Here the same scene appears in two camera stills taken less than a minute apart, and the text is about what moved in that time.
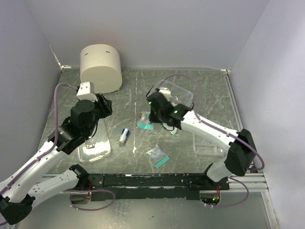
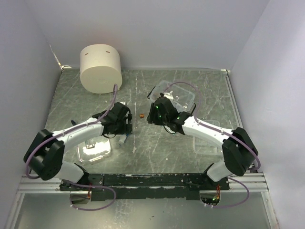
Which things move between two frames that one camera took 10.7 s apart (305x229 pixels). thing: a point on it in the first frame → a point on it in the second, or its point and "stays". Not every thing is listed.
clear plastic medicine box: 177,94 stays
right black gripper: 152,119 stays
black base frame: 151,187 stays
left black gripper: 106,108 → 127,128
